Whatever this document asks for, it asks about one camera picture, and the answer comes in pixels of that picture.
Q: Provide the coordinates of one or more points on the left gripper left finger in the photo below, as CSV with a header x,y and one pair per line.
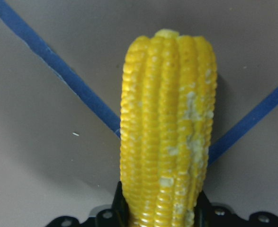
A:
x,y
120,206

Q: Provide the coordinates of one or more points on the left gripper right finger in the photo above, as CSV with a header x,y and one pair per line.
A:
x,y
202,210

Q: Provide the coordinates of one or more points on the yellow corn cob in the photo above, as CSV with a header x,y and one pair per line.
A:
x,y
166,119

